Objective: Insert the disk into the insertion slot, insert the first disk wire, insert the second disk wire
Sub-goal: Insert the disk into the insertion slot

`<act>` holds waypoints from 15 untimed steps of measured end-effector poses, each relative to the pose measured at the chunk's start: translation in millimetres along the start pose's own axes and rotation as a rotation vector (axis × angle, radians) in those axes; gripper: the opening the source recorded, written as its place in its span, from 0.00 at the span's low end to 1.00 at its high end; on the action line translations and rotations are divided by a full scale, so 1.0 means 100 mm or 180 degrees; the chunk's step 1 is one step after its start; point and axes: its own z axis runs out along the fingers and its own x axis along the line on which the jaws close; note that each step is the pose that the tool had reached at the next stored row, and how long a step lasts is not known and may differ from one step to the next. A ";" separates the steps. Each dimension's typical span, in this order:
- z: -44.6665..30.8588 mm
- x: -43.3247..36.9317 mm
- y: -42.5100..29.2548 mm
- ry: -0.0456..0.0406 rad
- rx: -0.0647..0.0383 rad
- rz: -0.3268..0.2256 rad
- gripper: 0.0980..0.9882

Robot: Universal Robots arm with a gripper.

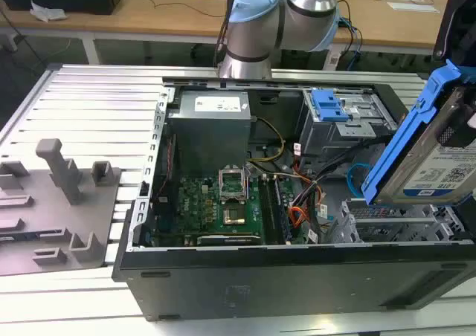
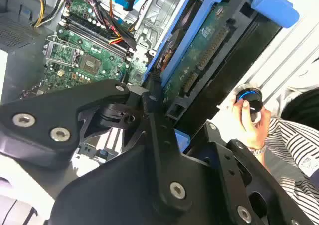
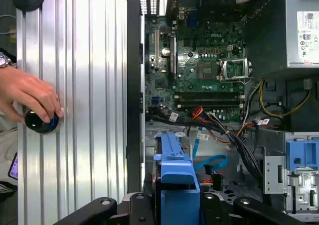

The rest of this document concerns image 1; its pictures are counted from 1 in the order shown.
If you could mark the green motherboard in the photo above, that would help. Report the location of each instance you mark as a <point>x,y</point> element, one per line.
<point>193,202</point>

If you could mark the metal drive cage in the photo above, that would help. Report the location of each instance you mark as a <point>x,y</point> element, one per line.
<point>320,135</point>

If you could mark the blue drive carrier latch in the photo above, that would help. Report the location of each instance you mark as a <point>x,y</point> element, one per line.
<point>329,105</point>

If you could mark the black graphics card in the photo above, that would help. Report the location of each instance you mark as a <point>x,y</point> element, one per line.
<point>227,239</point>

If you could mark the RAM stick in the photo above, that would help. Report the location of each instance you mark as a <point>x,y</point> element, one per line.
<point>283,209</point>

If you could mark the black open PC case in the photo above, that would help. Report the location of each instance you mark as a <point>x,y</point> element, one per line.
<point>260,287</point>

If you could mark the wooden desk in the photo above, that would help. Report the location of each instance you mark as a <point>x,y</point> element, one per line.
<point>148,16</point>

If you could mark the grey parts rack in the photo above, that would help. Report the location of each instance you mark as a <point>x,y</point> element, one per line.
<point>44,202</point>

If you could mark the hard disk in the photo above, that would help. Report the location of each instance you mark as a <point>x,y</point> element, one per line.
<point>427,154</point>

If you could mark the grey power supply unit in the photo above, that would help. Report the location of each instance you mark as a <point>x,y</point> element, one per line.
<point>208,135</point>

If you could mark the crumpled white paper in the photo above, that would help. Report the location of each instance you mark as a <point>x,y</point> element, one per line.
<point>46,12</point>

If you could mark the CPU socket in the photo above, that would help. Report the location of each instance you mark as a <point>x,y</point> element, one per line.
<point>235,217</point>

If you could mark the metal disk bay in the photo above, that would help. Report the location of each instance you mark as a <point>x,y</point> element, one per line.
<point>394,224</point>

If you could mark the black RAM slot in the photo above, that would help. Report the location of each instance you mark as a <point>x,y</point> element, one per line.
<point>267,209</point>

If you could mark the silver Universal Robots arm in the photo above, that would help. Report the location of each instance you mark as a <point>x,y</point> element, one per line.
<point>253,27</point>

